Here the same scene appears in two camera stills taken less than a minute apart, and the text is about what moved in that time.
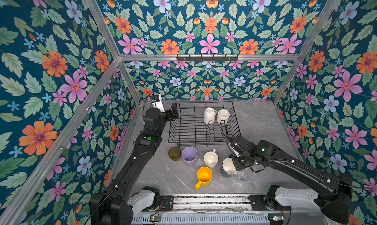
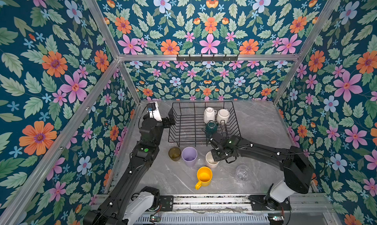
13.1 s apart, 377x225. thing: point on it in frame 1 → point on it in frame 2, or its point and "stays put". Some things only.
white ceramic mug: x=209 y=115 stays put
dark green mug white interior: x=228 y=168 → x=211 y=127
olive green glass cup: x=175 y=154 stays put
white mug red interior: x=223 y=116 stays put
